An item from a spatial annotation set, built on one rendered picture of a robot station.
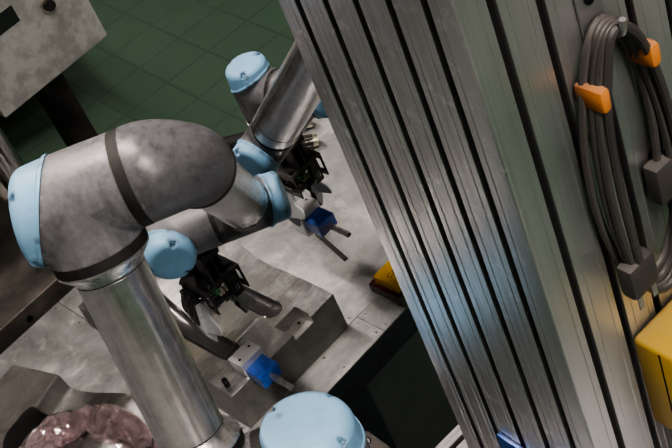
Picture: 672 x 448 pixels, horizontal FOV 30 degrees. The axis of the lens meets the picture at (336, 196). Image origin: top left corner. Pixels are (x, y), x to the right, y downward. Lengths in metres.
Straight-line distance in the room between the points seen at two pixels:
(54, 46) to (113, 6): 2.54
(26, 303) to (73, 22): 0.61
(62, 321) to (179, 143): 1.26
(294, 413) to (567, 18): 0.73
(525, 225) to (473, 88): 0.15
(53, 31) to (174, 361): 1.39
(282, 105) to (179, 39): 3.06
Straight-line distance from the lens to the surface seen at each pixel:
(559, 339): 1.15
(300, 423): 1.55
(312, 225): 2.29
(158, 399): 1.51
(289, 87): 1.80
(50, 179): 1.41
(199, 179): 1.41
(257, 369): 2.15
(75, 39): 2.80
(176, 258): 1.78
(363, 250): 2.41
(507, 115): 0.98
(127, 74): 4.83
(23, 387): 2.37
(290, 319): 2.24
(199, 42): 4.81
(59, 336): 2.59
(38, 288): 2.76
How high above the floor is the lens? 2.41
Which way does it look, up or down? 39 degrees down
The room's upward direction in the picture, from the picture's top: 24 degrees counter-clockwise
